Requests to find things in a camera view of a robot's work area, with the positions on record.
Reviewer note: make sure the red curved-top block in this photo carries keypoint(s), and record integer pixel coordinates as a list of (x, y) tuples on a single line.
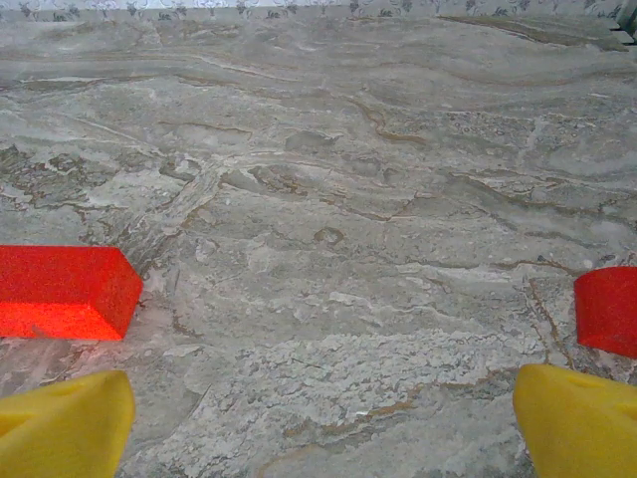
[(607, 309)]

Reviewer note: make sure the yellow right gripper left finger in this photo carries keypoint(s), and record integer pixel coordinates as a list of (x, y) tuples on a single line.
[(60, 433)]

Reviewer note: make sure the red rectangular block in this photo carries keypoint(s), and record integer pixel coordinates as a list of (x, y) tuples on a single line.
[(60, 279)]

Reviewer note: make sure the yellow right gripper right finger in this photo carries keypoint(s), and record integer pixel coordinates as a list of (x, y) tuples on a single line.
[(582, 428)]

